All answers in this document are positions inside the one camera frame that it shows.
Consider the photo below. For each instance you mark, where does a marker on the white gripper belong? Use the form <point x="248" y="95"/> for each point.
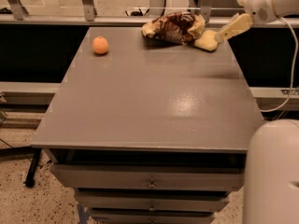
<point x="259" y="7"/>

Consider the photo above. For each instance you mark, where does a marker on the brown chip bag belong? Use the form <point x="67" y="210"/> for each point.
<point x="178" y="28"/>

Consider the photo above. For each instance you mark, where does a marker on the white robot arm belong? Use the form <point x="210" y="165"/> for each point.
<point x="271" y="192"/>

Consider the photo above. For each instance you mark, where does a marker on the yellow sponge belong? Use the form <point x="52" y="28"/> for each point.
<point x="207" y="41"/>

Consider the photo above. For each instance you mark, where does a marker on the orange fruit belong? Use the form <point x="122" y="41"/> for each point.
<point x="100" y="45"/>

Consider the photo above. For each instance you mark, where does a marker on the grey drawer cabinet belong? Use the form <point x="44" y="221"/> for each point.
<point x="148" y="104"/>

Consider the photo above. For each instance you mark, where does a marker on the top grey drawer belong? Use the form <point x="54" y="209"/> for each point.
<point x="127" y="177"/>

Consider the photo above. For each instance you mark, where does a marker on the grey drawer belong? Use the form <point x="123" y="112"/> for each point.
<point x="146" y="217"/>
<point x="172" y="201"/>
<point x="127" y="177"/>

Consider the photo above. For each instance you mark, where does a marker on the middle grey drawer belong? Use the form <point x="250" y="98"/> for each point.
<point x="172" y="201"/>

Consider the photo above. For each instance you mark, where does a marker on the bottom grey drawer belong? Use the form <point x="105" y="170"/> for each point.
<point x="146" y="217"/>

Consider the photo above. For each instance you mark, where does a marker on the black stand leg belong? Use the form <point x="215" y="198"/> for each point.
<point x="30" y="178"/>

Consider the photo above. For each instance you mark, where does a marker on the metal railing frame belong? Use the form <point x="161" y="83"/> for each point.
<point x="93" y="11"/>

